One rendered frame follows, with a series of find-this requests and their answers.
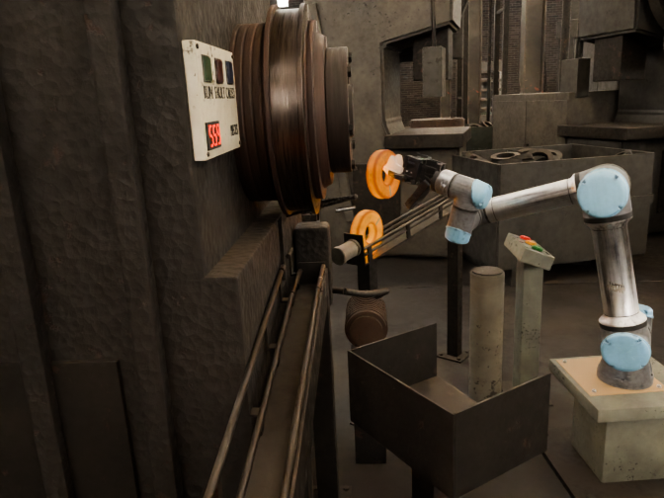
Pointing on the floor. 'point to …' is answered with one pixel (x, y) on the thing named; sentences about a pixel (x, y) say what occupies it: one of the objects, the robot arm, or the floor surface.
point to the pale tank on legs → (487, 59)
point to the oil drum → (437, 123)
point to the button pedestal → (527, 309)
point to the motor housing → (360, 331)
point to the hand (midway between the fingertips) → (383, 168)
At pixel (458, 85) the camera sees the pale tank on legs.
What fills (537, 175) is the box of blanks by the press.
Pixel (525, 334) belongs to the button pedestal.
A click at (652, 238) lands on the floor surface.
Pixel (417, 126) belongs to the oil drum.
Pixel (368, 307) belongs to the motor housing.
